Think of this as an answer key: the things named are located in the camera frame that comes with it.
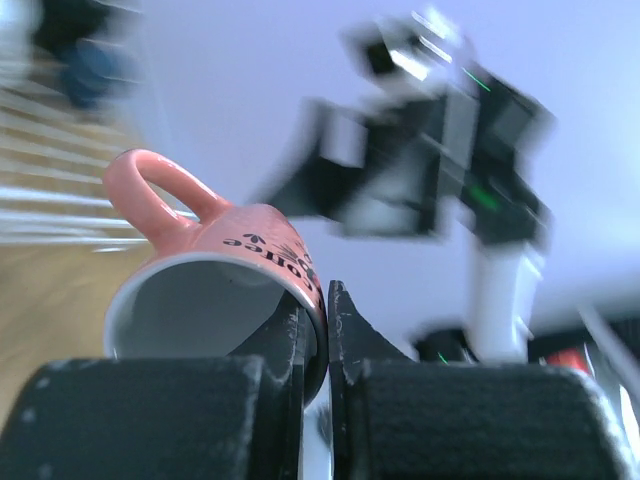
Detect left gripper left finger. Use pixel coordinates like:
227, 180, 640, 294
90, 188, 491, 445
1, 295, 306, 480

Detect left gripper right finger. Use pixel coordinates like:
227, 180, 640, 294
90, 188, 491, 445
327, 281, 635, 479

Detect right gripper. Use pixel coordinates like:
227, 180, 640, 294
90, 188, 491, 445
255, 89, 479, 238

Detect pink mug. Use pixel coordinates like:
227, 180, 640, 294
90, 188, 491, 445
103, 149, 328, 401

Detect small dark blue mug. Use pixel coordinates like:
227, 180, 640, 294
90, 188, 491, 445
59, 39, 140, 110

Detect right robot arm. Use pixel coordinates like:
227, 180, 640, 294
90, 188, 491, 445
257, 64, 549, 363

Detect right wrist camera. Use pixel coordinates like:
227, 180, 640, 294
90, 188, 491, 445
344, 6, 474, 98

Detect white wire dish rack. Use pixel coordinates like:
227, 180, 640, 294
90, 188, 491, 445
1, 52, 145, 251

